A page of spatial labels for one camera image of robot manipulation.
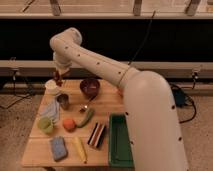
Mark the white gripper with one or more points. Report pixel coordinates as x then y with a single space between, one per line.
61 72

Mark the dark purple grape bunch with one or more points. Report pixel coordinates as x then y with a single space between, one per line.
57 78

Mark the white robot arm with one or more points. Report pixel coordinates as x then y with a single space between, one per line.
151 114

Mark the white paper cup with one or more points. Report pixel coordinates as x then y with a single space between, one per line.
52 88

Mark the small metal cup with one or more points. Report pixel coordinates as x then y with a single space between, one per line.
63 100

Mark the green plastic cup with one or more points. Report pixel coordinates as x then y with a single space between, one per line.
45 125

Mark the dark maroon bowl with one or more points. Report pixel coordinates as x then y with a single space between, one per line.
89 87

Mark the light blue cloth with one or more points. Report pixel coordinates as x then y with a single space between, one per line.
51 111

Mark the metal spoon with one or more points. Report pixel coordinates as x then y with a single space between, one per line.
84 108

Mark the green cucumber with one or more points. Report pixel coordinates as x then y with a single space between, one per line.
87 118

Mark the yellow banana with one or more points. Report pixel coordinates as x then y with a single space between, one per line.
80 149

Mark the striped red black block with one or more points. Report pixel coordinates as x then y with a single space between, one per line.
97 135

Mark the blue sponge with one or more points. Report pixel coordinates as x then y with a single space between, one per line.
58 148

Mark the green plastic tray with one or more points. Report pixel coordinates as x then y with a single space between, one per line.
119 153

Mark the blue power adapter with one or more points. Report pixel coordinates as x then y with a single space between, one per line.
179 98

